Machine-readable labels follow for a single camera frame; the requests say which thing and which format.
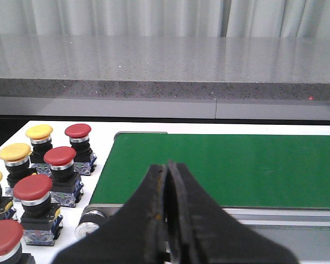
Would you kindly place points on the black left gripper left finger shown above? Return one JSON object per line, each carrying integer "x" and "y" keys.
{"x": 135, "y": 234}

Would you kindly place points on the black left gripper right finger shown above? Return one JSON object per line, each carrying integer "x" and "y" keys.
{"x": 200, "y": 231}

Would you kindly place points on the red mushroom push button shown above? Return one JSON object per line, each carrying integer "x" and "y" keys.
{"x": 41, "y": 219}
{"x": 11, "y": 233}
{"x": 84, "y": 161}
{"x": 67, "y": 188}

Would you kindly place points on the green conveyor belt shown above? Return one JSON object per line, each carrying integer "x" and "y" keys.
{"x": 288, "y": 171}

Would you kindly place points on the grey stone counter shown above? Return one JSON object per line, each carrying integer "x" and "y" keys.
{"x": 165, "y": 77}

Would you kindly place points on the grey curtain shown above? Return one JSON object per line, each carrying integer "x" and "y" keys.
{"x": 167, "y": 18}

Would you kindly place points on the aluminium conveyor frame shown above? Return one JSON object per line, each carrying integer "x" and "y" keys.
{"x": 306, "y": 231}

